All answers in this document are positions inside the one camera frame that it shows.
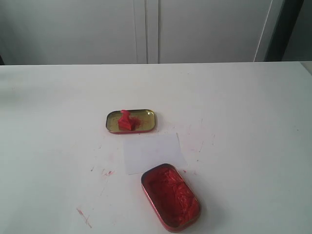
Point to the red ink pad tin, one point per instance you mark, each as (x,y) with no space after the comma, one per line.
(173,201)

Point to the white cabinet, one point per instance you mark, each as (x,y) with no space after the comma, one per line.
(34,32)

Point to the white paper sheet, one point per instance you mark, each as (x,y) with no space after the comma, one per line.
(145,152)

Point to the red rubber stamp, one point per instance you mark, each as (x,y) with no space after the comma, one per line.
(125,122)

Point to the dark vertical post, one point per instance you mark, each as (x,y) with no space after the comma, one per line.
(283,30)

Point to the gold tin lid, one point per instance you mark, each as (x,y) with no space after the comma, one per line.
(145,121)

